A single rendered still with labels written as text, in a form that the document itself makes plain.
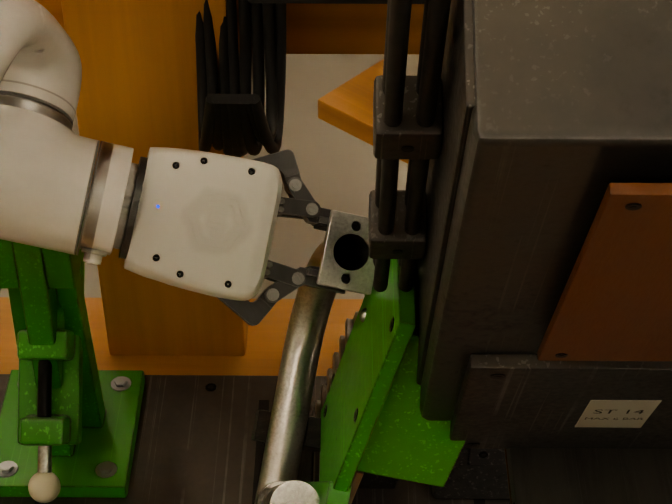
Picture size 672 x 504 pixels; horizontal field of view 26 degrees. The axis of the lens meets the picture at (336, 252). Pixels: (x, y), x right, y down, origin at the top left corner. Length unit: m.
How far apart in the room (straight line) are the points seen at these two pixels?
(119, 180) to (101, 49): 0.28
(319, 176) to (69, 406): 1.94
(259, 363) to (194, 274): 0.46
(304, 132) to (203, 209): 2.30
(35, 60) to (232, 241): 0.19
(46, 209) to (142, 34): 0.29
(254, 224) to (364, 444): 0.17
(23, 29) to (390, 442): 0.38
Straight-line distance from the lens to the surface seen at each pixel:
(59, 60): 1.05
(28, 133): 1.03
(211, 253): 1.03
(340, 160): 3.24
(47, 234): 1.03
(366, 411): 1.00
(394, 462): 1.06
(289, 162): 1.07
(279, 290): 1.06
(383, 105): 0.74
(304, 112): 3.40
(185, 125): 1.31
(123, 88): 1.30
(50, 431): 1.28
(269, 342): 1.51
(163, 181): 1.04
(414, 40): 1.36
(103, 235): 1.03
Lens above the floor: 1.91
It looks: 40 degrees down
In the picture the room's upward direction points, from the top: straight up
